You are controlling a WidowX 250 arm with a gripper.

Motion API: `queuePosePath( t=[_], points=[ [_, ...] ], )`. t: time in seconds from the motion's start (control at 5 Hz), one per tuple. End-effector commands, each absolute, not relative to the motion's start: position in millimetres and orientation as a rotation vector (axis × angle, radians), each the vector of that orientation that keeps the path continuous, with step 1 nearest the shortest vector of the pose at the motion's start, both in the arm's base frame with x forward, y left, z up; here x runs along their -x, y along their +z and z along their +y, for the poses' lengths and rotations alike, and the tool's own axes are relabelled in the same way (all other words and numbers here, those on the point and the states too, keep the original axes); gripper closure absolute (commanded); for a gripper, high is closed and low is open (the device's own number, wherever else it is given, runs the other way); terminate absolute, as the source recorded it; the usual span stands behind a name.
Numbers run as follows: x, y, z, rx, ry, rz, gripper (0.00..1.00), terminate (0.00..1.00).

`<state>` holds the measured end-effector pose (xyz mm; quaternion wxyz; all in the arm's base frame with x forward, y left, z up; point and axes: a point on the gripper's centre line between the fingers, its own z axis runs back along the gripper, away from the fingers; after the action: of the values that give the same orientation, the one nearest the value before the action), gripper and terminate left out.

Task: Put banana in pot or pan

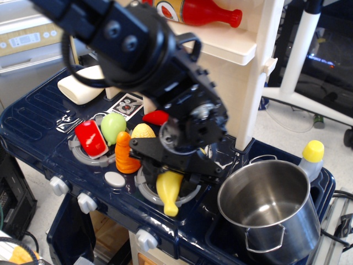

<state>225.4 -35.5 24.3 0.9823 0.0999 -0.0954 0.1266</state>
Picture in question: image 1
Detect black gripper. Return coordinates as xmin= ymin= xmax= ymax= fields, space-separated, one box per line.
xmin=129 ymin=137 xmax=224 ymax=197

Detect yellow toy banana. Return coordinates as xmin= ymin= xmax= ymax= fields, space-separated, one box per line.
xmin=156 ymin=171 xmax=184 ymax=217

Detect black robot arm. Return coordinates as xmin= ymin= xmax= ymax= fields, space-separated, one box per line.
xmin=34 ymin=1 xmax=228 ymax=185

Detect stainless steel pot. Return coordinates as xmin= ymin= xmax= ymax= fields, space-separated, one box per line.
xmin=217 ymin=160 xmax=320 ymax=264

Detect orange toy carrot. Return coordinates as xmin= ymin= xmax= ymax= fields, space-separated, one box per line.
xmin=115 ymin=131 xmax=141 ymax=174

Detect yellow toy corn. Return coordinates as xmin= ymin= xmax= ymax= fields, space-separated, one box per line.
xmin=131 ymin=123 xmax=156 ymax=138

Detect grey oval button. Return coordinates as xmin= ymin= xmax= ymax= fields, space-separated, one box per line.
xmin=104 ymin=171 xmax=126 ymax=188

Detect red toy chili pepper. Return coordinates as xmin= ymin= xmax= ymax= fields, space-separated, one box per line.
xmin=142 ymin=110 xmax=169 ymax=126

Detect grey stove knob right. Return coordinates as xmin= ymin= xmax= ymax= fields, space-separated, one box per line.
xmin=136 ymin=229 xmax=158 ymax=252

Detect grey stove knob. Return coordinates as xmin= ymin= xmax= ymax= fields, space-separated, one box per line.
xmin=77 ymin=193 xmax=98 ymax=214
xmin=50 ymin=176 xmax=69 ymax=197
xmin=136 ymin=229 xmax=158 ymax=252

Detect green toy pear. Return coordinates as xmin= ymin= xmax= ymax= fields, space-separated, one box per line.
xmin=100 ymin=113 xmax=126 ymax=146

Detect grey stove knob middle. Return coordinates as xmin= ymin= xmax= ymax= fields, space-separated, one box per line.
xmin=77 ymin=193 xmax=98 ymax=214

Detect navy toy kitchen counter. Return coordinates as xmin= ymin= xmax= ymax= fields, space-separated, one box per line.
xmin=0 ymin=65 xmax=336 ymax=265

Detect red toy apple slice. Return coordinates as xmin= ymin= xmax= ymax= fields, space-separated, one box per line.
xmin=74 ymin=120 xmax=109 ymax=159

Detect grey stove knob left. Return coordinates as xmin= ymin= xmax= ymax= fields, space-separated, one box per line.
xmin=50 ymin=176 xmax=69 ymax=197

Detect cream toy bottle lying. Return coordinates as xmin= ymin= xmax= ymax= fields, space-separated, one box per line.
xmin=57 ymin=65 xmax=105 ymax=105

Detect cream toy kitchen shelf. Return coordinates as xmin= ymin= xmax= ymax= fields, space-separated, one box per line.
xmin=104 ymin=0 xmax=285 ymax=151

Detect yellow capped grey bottle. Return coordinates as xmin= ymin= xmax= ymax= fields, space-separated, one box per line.
xmin=298 ymin=140 xmax=325 ymax=182

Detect black box on floor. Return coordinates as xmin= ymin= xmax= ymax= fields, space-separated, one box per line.
xmin=1 ymin=148 xmax=37 ymax=240

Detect green can on floor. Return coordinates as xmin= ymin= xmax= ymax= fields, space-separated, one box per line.
xmin=313 ymin=114 xmax=325 ymax=129

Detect red toy ketchup bottle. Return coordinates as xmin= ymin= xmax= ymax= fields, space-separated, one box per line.
xmin=142 ymin=0 xmax=243 ymax=28

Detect yellow sponge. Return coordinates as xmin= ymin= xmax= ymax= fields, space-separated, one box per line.
xmin=9 ymin=246 xmax=33 ymax=264

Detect black caster wheel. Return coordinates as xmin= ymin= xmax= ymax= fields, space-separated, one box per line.
xmin=343 ymin=129 xmax=353 ymax=148

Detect wooden grey cabinet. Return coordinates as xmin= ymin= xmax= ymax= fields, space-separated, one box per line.
xmin=1 ymin=1 xmax=64 ymax=110

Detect grey right burner ring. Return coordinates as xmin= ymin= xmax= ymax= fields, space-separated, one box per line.
xmin=134 ymin=165 xmax=202 ymax=208

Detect grey burner ring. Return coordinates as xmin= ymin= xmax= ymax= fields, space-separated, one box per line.
xmin=68 ymin=114 xmax=130 ymax=168
xmin=134 ymin=165 xmax=202 ymax=208

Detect grey left burner ring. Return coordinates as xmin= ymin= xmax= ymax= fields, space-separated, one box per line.
xmin=68 ymin=114 xmax=130 ymax=168

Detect aluminium rail frame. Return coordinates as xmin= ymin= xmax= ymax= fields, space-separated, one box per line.
xmin=307 ymin=188 xmax=352 ymax=264

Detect white stand frame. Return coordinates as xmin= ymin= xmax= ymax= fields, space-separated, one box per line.
xmin=263 ymin=1 xmax=352 ymax=126

